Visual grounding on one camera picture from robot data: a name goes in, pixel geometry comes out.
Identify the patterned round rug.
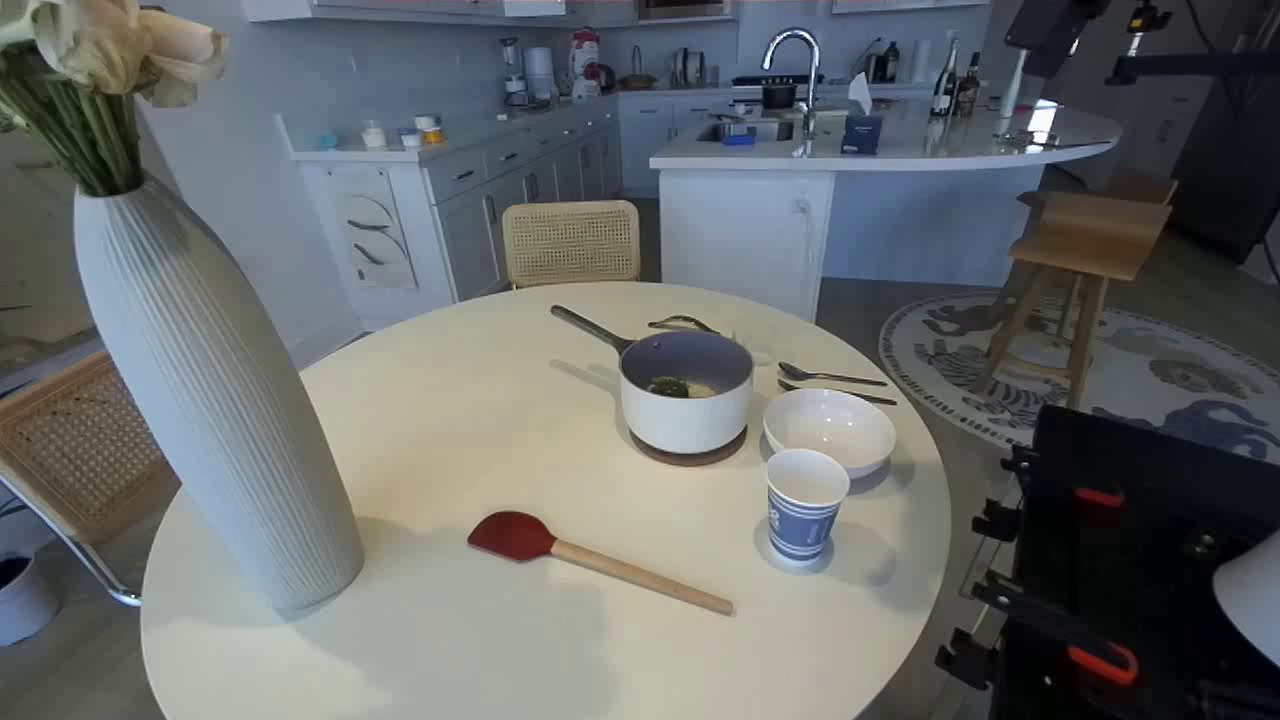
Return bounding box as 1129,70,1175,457
880,295,1280,464

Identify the blue tissue box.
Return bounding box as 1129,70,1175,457
839,115,883,155

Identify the silver spoon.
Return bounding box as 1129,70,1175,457
776,362,889,389

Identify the silver fork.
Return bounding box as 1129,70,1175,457
776,381,899,409

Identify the blue white paper cup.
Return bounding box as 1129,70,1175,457
763,449,847,568

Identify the black robot cart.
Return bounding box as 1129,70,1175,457
937,409,1280,720

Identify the white ceramic bowl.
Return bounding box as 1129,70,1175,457
759,389,895,483

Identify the wooden stool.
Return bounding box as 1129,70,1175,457
988,190,1173,409

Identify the chrome kitchen faucet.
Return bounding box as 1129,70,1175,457
759,24,824,134

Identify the white saucepan grey interior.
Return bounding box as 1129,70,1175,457
557,304,751,457

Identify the white kitchen cabinet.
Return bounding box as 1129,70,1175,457
274,100,619,331

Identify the white kitchen island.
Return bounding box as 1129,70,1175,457
652,100,1120,316

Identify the red spatula wooden handle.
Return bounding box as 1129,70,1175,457
468,513,736,616

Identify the cream calla lily bouquet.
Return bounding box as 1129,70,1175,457
0,0,228,198

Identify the wicker chair far side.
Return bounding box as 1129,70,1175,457
500,202,641,290

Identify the wicker chair near vase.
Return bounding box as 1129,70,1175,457
0,354,181,610

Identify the tall white ribbed vase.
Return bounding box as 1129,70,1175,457
72,180,364,616

